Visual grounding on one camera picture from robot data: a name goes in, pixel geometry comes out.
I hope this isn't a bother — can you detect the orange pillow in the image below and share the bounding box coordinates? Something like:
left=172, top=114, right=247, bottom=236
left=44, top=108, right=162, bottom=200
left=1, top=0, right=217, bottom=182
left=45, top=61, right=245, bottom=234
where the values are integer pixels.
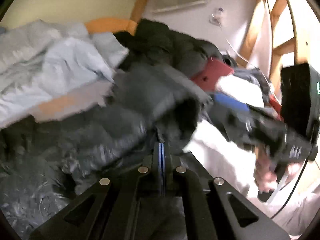
left=85, top=17, right=138, bottom=35

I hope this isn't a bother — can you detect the wooden bed frame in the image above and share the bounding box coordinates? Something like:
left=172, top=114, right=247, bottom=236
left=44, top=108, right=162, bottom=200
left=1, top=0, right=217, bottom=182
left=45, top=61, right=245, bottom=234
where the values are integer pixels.
left=130, top=0, right=310, bottom=88

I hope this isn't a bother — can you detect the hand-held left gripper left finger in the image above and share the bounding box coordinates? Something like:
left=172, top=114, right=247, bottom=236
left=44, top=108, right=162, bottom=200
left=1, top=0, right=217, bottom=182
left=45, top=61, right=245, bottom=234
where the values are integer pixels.
left=29, top=141, right=163, bottom=240

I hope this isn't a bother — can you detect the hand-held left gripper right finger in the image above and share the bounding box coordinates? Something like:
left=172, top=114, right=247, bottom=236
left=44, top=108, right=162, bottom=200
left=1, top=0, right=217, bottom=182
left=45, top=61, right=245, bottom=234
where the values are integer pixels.
left=162, top=141, right=290, bottom=240

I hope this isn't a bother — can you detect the white bed sheet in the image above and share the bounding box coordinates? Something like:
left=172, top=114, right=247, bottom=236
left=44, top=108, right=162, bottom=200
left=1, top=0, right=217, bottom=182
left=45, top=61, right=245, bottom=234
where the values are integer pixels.
left=182, top=120, right=320, bottom=235

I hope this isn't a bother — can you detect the black cable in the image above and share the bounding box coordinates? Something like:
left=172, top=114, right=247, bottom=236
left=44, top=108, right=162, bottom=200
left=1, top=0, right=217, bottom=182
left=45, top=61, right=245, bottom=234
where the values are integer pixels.
left=271, top=127, right=315, bottom=219

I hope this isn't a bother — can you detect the dark green coat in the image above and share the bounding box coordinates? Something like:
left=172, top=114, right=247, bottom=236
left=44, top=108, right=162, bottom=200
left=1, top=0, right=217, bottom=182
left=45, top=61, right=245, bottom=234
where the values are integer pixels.
left=114, top=19, right=223, bottom=80

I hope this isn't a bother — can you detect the person's right hand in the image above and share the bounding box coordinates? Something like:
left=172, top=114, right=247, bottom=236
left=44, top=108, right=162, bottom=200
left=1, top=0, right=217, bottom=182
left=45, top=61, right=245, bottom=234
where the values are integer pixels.
left=254, top=152, right=300, bottom=198

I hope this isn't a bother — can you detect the white cloth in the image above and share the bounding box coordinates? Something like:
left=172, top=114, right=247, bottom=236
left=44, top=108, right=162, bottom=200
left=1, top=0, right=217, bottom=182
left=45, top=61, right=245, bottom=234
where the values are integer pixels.
left=216, top=74, right=265, bottom=108

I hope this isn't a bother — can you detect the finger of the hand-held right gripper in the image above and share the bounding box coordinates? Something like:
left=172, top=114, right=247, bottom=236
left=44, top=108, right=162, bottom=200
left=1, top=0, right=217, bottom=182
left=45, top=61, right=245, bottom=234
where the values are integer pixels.
left=225, top=115, right=289, bottom=153
left=214, top=92, right=284, bottom=124

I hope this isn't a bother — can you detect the light blue duvet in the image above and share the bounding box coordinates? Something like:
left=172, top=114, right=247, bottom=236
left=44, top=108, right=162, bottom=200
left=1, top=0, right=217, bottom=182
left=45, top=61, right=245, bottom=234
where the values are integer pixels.
left=0, top=20, right=130, bottom=130

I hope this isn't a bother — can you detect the wall power outlet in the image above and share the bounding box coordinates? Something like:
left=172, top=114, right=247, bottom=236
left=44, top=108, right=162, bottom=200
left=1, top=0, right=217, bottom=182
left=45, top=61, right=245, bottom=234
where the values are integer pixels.
left=209, top=7, right=225, bottom=27

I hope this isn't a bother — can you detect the black down jacket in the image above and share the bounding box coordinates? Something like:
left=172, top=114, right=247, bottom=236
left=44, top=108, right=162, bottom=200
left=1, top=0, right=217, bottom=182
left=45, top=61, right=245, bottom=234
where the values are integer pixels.
left=0, top=115, right=200, bottom=240

